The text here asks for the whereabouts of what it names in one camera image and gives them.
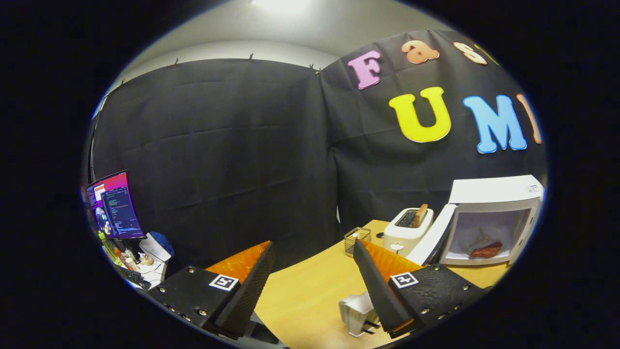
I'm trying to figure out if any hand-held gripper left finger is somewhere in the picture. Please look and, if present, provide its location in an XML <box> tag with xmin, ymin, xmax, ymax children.
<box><xmin>148</xmin><ymin>241</ymin><xmax>275</xmax><ymax>340</ymax></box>

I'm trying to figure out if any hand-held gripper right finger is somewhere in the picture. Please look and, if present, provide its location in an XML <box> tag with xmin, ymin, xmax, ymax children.
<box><xmin>353</xmin><ymin>239</ymin><xmax>487</xmax><ymax>339</ymax></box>

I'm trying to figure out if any brown meat piece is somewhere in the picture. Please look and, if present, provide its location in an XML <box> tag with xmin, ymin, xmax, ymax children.
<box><xmin>469</xmin><ymin>241</ymin><xmax>503</xmax><ymax>259</ymax></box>

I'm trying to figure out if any white toaster oven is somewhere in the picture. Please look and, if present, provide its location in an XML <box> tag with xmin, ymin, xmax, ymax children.
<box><xmin>406</xmin><ymin>174</ymin><xmax>545</xmax><ymax>266</ymax></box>

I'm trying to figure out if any cream pop-up toaster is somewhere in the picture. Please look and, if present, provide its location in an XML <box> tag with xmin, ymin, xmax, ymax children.
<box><xmin>383</xmin><ymin>207</ymin><xmax>434</xmax><ymax>256</ymax></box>

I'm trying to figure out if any white ribbed tray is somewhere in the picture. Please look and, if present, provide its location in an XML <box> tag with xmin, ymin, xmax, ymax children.
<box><xmin>339</xmin><ymin>291</ymin><xmax>381</xmax><ymax>337</ymax></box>

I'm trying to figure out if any blue cloth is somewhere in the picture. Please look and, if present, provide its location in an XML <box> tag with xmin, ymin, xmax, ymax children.
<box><xmin>149</xmin><ymin>231</ymin><xmax>175</xmax><ymax>256</ymax></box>

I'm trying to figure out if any black backdrop cloth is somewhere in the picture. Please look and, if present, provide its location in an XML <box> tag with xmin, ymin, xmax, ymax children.
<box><xmin>87</xmin><ymin>29</ymin><xmax>548</xmax><ymax>272</ymax></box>

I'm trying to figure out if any computer monitor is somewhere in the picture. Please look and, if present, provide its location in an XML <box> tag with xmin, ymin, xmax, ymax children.
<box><xmin>86</xmin><ymin>170</ymin><xmax>147</xmax><ymax>239</ymax></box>

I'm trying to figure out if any wire mesh basket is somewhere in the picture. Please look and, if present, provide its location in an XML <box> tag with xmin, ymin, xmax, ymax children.
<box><xmin>343</xmin><ymin>227</ymin><xmax>372</xmax><ymax>256</ymax></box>

